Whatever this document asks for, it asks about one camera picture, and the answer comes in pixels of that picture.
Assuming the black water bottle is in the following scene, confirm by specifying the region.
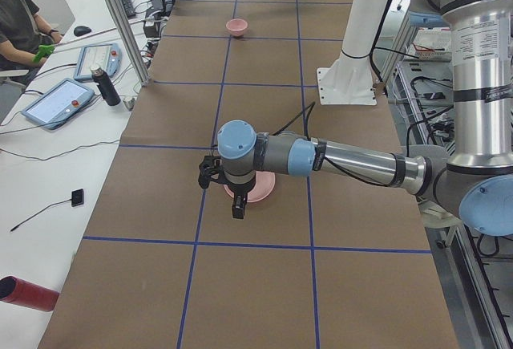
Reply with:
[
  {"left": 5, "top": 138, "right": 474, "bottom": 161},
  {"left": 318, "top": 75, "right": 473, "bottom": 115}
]
[{"left": 91, "top": 64, "right": 120, "bottom": 106}]

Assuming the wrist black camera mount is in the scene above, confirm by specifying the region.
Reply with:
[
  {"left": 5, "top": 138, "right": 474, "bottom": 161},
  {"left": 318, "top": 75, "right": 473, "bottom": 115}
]
[{"left": 198, "top": 155, "right": 220, "bottom": 189}]

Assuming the far blue teach pendant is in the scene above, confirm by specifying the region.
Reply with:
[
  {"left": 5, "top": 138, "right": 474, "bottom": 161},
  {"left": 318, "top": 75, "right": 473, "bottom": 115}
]
[{"left": 73, "top": 43, "right": 121, "bottom": 82}]

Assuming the blue teach pendant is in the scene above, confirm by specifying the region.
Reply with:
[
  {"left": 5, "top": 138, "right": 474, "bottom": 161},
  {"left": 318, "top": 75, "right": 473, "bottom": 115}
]
[
  {"left": 22, "top": 79, "right": 94, "bottom": 130},
  {"left": 73, "top": 43, "right": 121, "bottom": 82}
]

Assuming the near blue teach pendant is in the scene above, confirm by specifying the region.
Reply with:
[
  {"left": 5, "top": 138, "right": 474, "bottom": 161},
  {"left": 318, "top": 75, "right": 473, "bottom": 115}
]
[{"left": 22, "top": 79, "right": 94, "bottom": 130}]

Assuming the aluminium frame post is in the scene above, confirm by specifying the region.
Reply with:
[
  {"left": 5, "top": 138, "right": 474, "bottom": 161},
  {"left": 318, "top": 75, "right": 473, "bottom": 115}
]
[{"left": 104, "top": 0, "right": 150, "bottom": 86}]

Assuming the black computer mouse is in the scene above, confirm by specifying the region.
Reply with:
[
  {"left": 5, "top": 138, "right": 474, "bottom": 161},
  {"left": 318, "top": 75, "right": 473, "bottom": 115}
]
[{"left": 73, "top": 25, "right": 91, "bottom": 37}]

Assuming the pink bowl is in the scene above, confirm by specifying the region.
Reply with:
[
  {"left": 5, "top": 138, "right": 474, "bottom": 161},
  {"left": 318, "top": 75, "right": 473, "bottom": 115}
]
[{"left": 225, "top": 18, "right": 248, "bottom": 38}]

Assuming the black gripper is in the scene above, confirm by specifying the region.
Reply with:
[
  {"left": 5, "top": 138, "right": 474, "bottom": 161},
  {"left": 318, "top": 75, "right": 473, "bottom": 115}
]
[{"left": 224, "top": 172, "right": 255, "bottom": 219}]

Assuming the green handled grabber stick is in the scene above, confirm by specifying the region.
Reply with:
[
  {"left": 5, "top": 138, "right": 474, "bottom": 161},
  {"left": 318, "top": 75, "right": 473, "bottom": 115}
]
[{"left": 32, "top": 28, "right": 116, "bottom": 63}]

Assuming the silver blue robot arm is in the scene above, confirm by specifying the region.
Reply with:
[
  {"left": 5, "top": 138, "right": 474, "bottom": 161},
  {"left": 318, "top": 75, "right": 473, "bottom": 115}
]
[{"left": 199, "top": 0, "right": 512, "bottom": 236}]

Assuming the small black square pad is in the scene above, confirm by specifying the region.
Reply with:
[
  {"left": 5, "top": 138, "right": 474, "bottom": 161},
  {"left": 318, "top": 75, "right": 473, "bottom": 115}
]
[{"left": 71, "top": 189, "right": 85, "bottom": 207}]

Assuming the pink plate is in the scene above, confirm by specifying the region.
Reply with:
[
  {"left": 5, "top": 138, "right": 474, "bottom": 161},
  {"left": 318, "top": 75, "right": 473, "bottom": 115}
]
[{"left": 223, "top": 171, "right": 277, "bottom": 204}]

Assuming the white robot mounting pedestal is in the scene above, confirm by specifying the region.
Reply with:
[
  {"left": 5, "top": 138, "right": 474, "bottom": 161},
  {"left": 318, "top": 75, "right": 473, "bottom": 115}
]
[{"left": 317, "top": 0, "right": 389, "bottom": 106}]

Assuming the seated person in grey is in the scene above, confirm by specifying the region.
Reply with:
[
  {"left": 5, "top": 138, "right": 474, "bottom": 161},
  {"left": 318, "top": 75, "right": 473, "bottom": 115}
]
[{"left": 1, "top": 0, "right": 63, "bottom": 86}]

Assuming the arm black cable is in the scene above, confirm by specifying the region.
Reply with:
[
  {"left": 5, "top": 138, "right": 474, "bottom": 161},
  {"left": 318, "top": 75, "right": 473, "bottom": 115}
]
[{"left": 274, "top": 101, "right": 390, "bottom": 187}]

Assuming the black keyboard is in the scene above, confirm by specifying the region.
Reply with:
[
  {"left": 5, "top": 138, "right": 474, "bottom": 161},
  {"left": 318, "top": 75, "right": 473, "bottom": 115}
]
[{"left": 120, "top": 0, "right": 136, "bottom": 18}]

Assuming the red cylinder tube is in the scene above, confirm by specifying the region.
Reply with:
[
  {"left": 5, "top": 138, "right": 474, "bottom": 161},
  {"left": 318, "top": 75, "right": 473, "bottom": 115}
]
[{"left": 1, "top": 276, "right": 59, "bottom": 312}]

